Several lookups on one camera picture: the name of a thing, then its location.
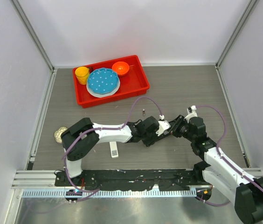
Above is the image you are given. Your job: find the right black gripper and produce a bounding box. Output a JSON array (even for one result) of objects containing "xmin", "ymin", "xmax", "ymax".
[{"xmin": 168, "ymin": 115, "xmax": 195, "ymax": 142}]

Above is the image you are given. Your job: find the black remote control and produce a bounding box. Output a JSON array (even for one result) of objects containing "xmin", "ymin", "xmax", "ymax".
[{"xmin": 160, "ymin": 131, "xmax": 171, "ymax": 138}]

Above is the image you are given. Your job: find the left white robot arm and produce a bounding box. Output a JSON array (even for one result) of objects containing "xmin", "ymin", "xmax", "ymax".
[{"xmin": 61, "ymin": 115, "xmax": 170, "ymax": 186}]

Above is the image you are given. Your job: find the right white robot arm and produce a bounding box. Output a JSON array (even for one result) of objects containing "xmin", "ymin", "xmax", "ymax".
[{"xmin": 168, "ymin": 116, "xmax": 263, "ymax": 224}]

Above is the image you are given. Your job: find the white slim remote control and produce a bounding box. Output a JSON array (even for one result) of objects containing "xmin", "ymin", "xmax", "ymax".
[{"xmin": 110, "ymin": 141, "xmax": 118, "ymax": 158}]

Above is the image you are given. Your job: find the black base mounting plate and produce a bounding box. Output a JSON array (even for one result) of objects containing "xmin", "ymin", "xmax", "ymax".
[{"xmin": 54, "ymin": 169, "xmax": 209, "ymax": 192}]

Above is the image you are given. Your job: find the white plate under blue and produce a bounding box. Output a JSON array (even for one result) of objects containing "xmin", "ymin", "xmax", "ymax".
[{"xmin": 86, "ymin": 80, "xmax": 120, "ymax": 98}]

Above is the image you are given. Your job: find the red plastic tray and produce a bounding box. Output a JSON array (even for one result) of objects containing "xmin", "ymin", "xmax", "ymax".
[{"xmin": 72, "ymin": 55, "xmax": 150, "ymax": 108}]

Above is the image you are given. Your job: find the blue dotted plate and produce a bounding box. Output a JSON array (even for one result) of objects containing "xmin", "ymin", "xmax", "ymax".
[{"xmin": 87, "ymin": 68, "xmax": 119, "ymax": 83}]

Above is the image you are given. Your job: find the orange bowl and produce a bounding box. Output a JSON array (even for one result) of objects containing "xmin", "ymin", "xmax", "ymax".
[{"xmin": 111, "ymin": 61, "xmax": 130, "ymax": 76}]

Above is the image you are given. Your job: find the yellow mug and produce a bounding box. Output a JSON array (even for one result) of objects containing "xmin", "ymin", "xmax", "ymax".
[{"xmin": 75, "ymin": 66, "xmax": 93, "ymax": 85}]

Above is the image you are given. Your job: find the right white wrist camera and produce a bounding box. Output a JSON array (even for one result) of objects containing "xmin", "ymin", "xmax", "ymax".
[{"xmin": 185, "ymin": 105, "xmax": 197, "ymax": 122}]

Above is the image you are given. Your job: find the white slotted cable duct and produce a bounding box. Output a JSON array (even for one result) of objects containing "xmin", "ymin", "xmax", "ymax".
[{"xmin": 22, "ymin": 188, "xmax": 197, "ymax": 198}]

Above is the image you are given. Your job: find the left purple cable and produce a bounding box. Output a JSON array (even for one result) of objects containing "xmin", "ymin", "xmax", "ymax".
[{"xmin": 62, "ymin": 96, "xmax": 166, "ymax": 203}]

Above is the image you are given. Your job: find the purple cable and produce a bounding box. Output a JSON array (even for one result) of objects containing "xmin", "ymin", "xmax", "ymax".
[
  {"xmin": 194, "ymin": 105, "xmax": 263, "ymax": 224},
  {"xmin": 62, "ymin": 96, "xmax": 166, "ymax": 203}
]

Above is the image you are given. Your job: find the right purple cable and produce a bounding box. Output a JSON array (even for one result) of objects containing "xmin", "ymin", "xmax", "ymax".
[{"xmin": 194, "ymin": 105, "xmax": 263, "ymax": 224}]

